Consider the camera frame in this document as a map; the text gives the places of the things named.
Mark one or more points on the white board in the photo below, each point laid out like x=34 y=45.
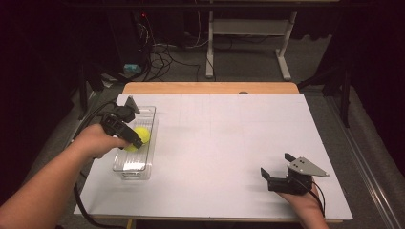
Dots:
x=216 y=143

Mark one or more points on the person's left hand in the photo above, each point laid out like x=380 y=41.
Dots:
x=95 y=141

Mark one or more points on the white metal desk frame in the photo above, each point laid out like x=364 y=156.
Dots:
x=251 y=27

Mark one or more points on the dark computer tower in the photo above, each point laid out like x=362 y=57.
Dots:
x=127 y=38

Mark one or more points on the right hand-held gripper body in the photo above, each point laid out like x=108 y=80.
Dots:
x=302 y=167

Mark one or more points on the black stand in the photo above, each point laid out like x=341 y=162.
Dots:
x=90 y=82
x=344 y=92

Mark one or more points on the person's right hand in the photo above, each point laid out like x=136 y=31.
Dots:
x=302 y=202

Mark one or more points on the clear plastic container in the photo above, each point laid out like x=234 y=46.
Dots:
x=137 y=162

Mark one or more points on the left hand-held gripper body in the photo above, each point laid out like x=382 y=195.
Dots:
x=116 y=120

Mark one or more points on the wooden table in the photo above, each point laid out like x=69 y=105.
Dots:
x=210 y=88

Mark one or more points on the small blue box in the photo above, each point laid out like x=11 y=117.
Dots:
x=132 y=68

